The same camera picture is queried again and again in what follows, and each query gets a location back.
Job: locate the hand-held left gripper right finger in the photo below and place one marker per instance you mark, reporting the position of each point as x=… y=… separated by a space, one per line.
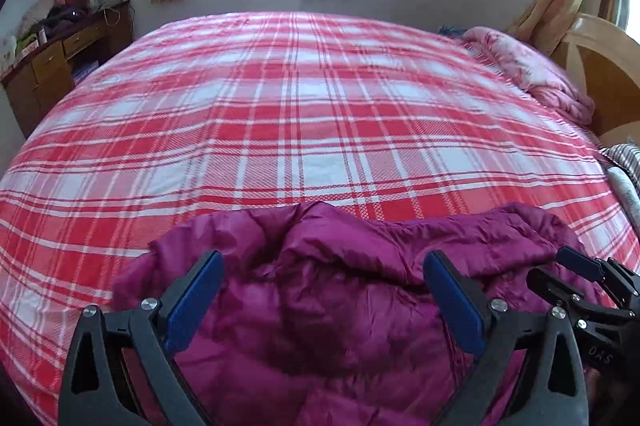
x=452 y=301

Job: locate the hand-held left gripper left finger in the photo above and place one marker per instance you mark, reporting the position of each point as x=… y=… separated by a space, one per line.
x=197 y=296

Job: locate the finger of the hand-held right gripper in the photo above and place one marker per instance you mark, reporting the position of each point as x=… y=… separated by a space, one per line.
x=580 y=262
x=555 y=288

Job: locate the purple down jacket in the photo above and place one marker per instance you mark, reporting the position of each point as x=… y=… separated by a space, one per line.
x=350 y=306

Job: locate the pile of clothes and bags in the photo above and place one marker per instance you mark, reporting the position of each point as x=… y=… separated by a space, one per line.
x=55 y=19

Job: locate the striped pillow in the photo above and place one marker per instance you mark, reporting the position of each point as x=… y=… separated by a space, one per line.
x=625 y=156

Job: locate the wooden headboard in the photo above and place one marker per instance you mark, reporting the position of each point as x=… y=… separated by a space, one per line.
x=600 y=71

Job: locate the bed with red plaid sheet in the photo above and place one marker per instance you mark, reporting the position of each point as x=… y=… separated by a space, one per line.
x=275 y=116

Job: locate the pink floral quilt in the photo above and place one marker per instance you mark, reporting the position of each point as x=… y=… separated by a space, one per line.
x=530 y=66

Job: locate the blue book stack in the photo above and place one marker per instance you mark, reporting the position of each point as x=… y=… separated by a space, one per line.
x=85 y=72

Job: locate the wooden desk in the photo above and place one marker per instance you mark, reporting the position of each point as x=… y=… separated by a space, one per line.
x=50 y=71

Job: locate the white printed carton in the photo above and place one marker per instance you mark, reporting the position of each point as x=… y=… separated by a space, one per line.
x=7 y=54

